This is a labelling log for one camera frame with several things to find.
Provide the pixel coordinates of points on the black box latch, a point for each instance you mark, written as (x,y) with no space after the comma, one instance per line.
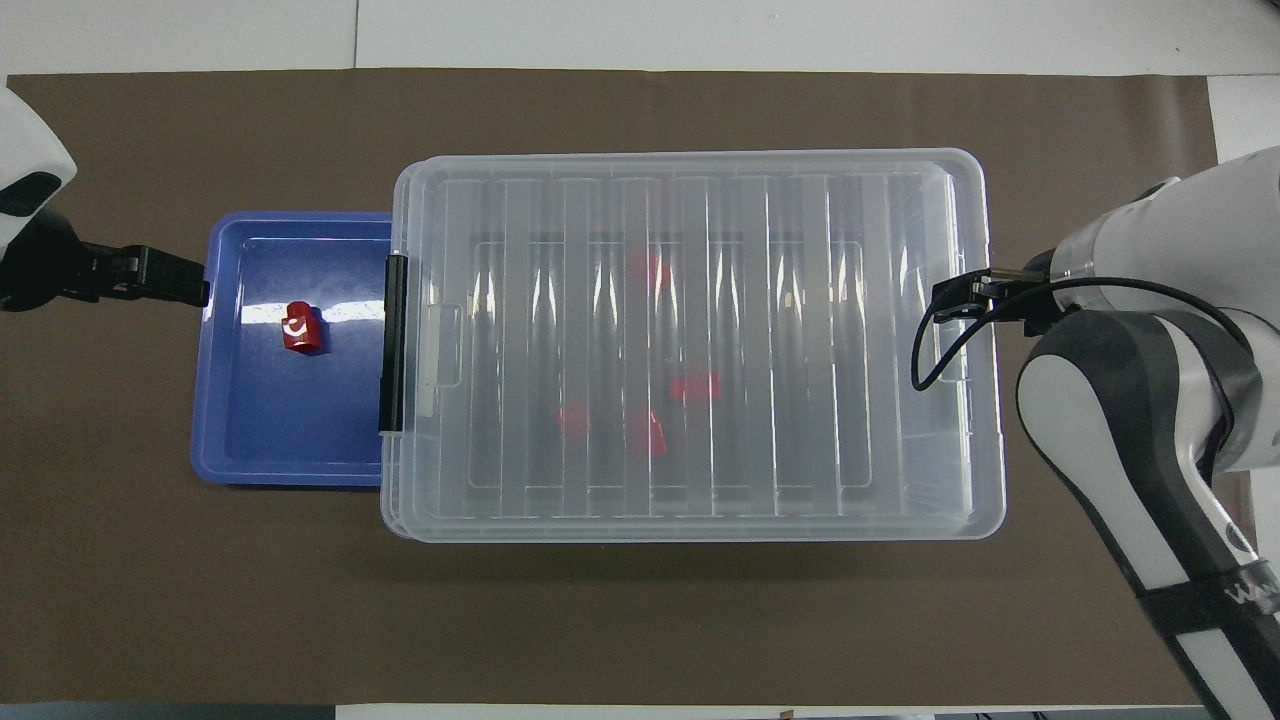
(393,340)

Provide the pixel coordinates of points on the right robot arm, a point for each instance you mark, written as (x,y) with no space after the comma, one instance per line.
(1110,440)

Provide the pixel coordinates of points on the clear plastic storage box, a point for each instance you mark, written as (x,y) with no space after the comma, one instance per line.
(700,200)
(392,520)

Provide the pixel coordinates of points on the red block with white mark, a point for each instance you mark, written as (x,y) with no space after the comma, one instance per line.
(301,326)

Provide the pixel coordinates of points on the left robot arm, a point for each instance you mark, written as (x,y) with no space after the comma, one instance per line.
(22,135)

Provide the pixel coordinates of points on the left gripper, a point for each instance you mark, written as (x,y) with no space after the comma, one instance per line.
(35,265)

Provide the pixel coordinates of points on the blue plastic tray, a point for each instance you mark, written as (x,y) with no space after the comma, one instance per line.
(290,420)

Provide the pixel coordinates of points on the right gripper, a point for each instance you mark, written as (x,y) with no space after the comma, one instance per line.
(1035,312)

